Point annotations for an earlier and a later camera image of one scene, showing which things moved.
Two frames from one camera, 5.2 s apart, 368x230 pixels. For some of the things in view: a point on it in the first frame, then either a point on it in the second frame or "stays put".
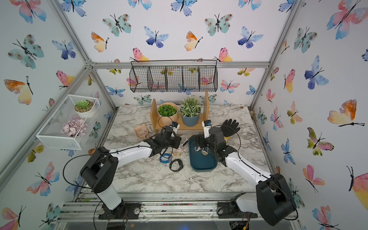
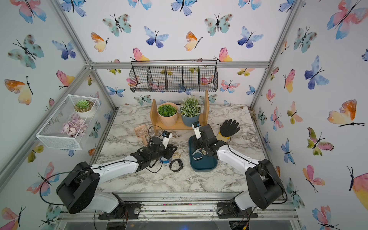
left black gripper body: x=174 y=143 to x=161 y=153
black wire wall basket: x=173 y=76 stays put
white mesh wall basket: x=68 y=127 stays put
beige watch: x=176 y=153 stays put
